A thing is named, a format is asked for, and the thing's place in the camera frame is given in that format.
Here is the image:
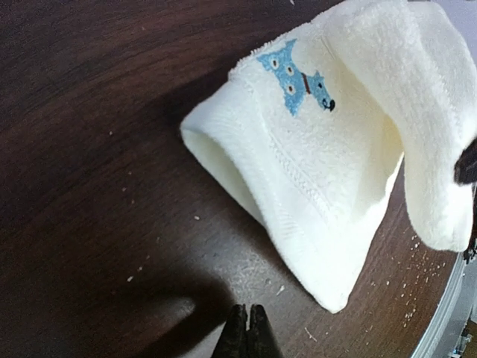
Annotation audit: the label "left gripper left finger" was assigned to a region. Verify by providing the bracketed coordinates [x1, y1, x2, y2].
[214, 304, 248, 358]

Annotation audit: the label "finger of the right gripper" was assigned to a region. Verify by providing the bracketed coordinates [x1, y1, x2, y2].
[454, 138, 477, 185]

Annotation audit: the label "aluminium front rail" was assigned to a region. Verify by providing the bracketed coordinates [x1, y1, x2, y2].
[411, 251, 476, 357]

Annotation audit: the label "cream white towel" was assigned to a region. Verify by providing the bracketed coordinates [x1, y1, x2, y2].
[180, 1, 476, 313]

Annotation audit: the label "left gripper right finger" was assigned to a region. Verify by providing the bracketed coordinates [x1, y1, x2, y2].
[247, 304, 282, 358]

